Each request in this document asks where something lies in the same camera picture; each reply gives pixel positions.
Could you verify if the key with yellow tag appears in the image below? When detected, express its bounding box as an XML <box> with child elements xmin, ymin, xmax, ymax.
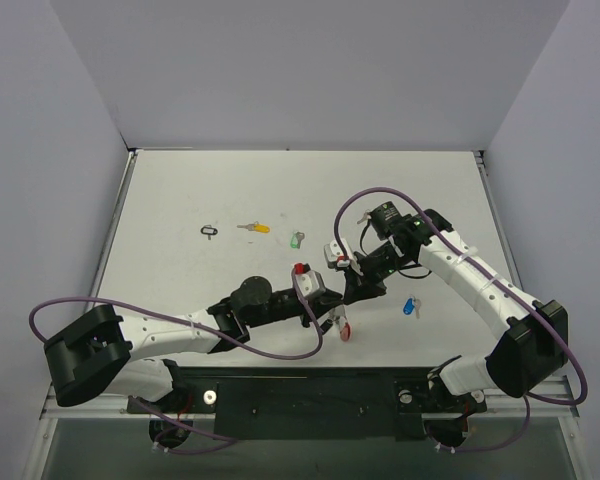
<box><xmin>238</xmin><ymin>222</ymin><xmax>271</xmax><ymax>234</ymax></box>

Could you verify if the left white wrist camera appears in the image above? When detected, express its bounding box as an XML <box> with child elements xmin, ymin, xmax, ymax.
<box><xmin>292</xmin><ymin>263</ymin><xmax>326</xmax><ymax>303</ymax></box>

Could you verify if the black tag with small key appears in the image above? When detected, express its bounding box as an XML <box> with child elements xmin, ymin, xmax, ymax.
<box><xmin>200</xmin><ymin>225</ymin><xmax>218</xmax><ymax>240</ymax></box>

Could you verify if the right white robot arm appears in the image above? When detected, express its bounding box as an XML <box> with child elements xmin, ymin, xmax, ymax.
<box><xmin>332</xmin><ymin>202</ymin><xmax>569</xmax><ymax>409</ymax></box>

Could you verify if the key with black tag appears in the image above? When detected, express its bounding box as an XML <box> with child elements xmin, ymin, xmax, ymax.
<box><xmin>357</xmin><ymin>210</ymin><xmax>371</xmax><ymax>225</ymax></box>

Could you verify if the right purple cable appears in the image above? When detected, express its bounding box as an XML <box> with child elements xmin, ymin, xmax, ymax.
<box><xmin>332</xmin><ymin>186</ymin><xmax>589</xmax><ymax>406</ymax></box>

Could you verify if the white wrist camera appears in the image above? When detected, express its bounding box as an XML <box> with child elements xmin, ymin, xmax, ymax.
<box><xmin>323</xmin><ymin>238</ymin><xmax>356</xmax><ymax>271</ymax></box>
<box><xmin>292</xmin><ymin>263</ymin><xmax>326</xmax><ymax>303</ymax></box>

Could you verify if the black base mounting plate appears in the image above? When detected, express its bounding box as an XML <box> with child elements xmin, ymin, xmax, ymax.
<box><xmin>151</xmin><ymin>367</ymin><xmax>486</xmax><ymax>441</ymax></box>

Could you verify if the key with blue tag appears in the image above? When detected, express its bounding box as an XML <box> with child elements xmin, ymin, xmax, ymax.
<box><xmin>403</xmin><ymin>296</ymin><xmax>421</xmax><ymax>319</ymax></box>

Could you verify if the key with green tag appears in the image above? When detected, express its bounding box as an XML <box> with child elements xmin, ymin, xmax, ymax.
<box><xmin>290</xmin><ymin>231</ymin><xmax>305</xmax><ymax>249</ymax></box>

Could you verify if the aluminium frame rail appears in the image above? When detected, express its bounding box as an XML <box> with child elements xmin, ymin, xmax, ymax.
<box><xmin>25</xmin><ymin>367</ymin><xmax>586</xmax><ymax>479</ymax></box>

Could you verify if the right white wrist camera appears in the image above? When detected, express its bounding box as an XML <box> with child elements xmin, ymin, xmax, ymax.
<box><xmin>323</xmin><ymin>238</ymin><xmax>356</xmax><ymax>271</ymax></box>

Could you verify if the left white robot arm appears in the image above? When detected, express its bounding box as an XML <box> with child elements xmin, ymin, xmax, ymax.
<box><xmin>44</xmin><ymin>271</ymin><xmax>343</xmax><ymax>412</ymax></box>

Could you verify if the red keyring with keys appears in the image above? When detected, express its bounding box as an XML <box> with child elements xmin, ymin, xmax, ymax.
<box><xmin>329</xmin><ymin>305</ymin><xmax>352</xmax><ymax>342</ymax></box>

